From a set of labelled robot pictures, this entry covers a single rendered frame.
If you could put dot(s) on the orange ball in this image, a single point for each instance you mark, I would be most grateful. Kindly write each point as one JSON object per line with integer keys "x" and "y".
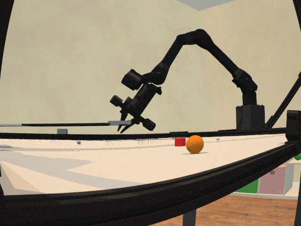
{"x": 195, "y": 144}

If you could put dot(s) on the red cube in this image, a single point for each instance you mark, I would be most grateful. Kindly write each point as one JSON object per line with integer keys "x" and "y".
{"x": 180, "y": 141}

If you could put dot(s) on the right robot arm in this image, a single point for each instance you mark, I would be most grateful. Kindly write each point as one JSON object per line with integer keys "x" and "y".
{"x": 243, "y": 80}

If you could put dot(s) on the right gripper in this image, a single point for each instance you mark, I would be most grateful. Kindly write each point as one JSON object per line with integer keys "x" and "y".
{"x": 135, "y": 108}

